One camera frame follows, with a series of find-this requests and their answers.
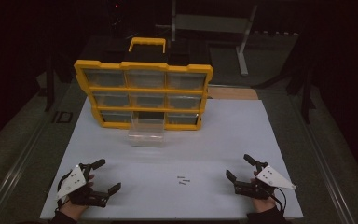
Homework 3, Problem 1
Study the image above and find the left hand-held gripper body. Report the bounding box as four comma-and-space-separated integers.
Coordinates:
55, 161, 110, 208

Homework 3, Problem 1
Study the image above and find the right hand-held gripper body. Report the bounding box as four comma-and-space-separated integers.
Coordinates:
233, 161, 297, 201

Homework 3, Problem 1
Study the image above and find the clear plastic drawer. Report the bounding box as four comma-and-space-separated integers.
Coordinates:
128, 118, 166, 148

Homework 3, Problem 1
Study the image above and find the yellow black organizer cabinet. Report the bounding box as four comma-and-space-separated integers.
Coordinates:
74, 36, 214, 132

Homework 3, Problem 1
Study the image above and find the person's right hand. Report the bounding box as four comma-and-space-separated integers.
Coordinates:
250, 169, 278, 215

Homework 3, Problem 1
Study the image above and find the person's left hand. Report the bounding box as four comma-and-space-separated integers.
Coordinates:
58, 174, 96, 220

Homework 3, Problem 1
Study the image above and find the wooden board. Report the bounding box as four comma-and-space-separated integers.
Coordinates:
207, 86, 259, 101

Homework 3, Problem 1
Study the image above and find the grid of clear cabinet drawers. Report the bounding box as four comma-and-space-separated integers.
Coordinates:
83, 68, 207, 125

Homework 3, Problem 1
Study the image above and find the black stand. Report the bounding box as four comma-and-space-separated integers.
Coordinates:
43, 52, 77, 113
251, 59, 318, 125

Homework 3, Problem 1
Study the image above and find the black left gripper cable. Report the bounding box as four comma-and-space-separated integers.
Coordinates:
55, 172, 75, 213

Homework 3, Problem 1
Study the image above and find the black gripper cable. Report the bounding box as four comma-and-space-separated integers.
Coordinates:
271, 186, 287, 216
55, 172, 75, 213

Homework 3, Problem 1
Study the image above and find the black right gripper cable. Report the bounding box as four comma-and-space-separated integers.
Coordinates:
271, 186, 287, 216

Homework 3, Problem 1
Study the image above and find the metal floor rail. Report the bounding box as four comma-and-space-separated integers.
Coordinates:
287, 92, 358, 224
0, 122, 49, 224

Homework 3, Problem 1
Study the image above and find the grey metal stand frame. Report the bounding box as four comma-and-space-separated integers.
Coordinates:
155, 0, 259, 77

